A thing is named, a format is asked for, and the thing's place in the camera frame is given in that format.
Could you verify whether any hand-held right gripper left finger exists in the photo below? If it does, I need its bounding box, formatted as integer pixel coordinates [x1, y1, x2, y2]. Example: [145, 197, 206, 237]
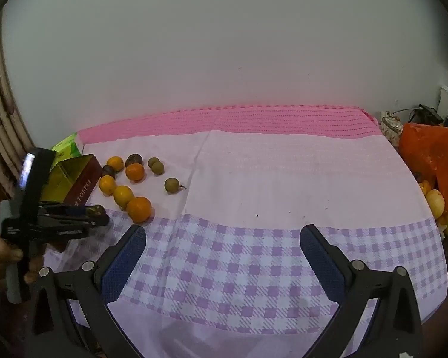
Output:
[26, 225, 150, 358]

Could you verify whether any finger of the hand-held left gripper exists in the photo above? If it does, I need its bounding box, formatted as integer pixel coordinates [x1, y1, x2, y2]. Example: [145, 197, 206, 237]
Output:
[37, 214, 111, 240]
[39, 200, 94, 217]

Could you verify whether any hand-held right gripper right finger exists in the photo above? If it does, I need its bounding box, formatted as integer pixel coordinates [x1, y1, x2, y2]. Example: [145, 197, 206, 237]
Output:
[300, 224, 422, 358]

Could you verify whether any gold and maroon tin box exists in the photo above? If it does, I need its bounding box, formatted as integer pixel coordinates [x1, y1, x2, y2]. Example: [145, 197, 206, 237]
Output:
[41, 154, 103, 209]

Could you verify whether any brown longan with stem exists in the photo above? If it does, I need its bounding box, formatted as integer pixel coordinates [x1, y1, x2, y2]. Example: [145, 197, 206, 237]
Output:
[164, 178, 187, 194]

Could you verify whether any person's left hand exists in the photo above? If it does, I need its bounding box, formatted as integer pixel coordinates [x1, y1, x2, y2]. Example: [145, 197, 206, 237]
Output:
[0, 238, 45, 291]

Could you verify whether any green tissue pack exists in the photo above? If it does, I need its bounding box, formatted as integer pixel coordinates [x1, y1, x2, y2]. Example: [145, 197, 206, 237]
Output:
[51, 133, 83, 162]

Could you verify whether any pink and purple checkered tablecloth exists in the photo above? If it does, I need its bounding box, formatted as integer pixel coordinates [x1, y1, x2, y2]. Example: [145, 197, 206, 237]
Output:
[41, 105, 448, 358]

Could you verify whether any beige striped curtain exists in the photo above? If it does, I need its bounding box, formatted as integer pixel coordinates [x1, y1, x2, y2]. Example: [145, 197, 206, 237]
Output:
[0, 11, 36, 198]

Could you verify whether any floral patterned pouch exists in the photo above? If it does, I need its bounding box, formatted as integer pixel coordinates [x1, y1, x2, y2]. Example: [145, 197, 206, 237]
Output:
[380, 111, 404, 146]

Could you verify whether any orange plastic bag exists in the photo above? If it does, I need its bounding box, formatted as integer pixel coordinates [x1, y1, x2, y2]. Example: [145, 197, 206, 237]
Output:
[399, 122, 448, 213]

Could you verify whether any black device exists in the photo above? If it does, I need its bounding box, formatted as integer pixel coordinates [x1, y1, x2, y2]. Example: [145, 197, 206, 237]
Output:
[418, 104, 443, 124]

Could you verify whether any white carton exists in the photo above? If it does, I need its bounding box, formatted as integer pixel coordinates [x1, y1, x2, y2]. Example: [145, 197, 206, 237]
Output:
[438, 86, 448, 122]

